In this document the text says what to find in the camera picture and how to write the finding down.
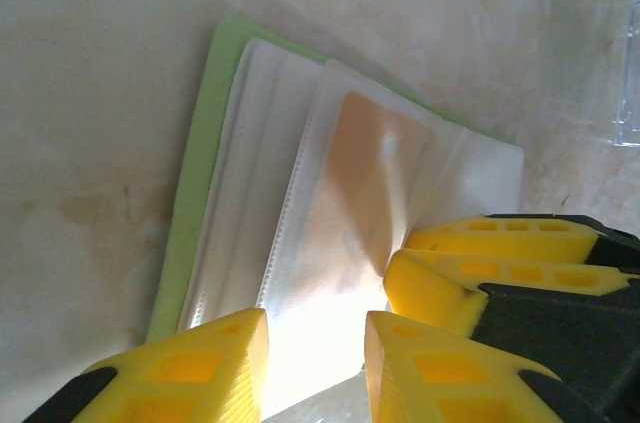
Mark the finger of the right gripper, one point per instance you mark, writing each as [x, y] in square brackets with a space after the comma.
[500, 238]
[550, 323]

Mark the green card holder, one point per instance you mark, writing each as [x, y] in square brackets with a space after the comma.
[200, 193]

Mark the clear acrylic card stand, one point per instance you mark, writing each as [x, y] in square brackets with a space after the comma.
[630, 83]

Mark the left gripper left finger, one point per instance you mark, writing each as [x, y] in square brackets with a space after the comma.
[190, 373]

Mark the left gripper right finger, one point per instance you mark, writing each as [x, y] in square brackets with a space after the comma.
[435, 373]

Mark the gold plastic card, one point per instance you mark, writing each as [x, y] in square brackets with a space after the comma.
[360, 168]

